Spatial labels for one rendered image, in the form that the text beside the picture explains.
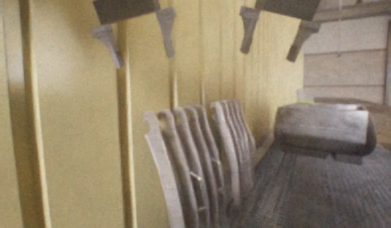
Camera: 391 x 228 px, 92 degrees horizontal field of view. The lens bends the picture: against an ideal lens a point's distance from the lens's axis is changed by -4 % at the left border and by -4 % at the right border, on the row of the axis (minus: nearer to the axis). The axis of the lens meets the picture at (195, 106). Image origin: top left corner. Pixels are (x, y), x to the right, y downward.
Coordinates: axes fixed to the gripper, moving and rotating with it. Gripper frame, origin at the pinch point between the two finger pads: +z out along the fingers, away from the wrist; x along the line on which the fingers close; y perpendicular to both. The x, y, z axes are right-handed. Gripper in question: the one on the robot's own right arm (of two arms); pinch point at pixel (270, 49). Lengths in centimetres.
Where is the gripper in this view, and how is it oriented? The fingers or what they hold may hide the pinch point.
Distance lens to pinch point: 54.8
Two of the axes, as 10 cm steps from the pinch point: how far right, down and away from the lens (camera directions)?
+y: 1.1, 5.0, -8.6
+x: 9.8, 1.0, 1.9
